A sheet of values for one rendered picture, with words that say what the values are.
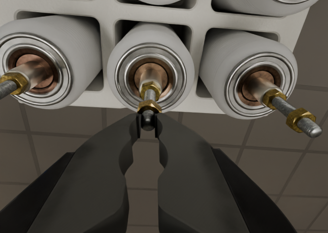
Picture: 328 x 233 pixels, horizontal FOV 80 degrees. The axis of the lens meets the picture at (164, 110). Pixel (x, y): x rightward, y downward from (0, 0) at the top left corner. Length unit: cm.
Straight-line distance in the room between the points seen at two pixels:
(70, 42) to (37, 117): 40
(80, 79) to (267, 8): 20
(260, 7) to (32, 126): 57
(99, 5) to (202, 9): 12
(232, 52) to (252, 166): 52
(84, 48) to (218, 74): 15
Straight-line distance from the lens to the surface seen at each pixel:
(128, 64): 21
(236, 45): 24
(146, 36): 20
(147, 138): 56
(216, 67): 23
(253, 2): 23
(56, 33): 23
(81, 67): 23
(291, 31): 33
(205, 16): 28
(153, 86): 17
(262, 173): 74
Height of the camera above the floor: 45
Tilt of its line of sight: 61 degrees down
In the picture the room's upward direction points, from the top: 175 degrees clockwise
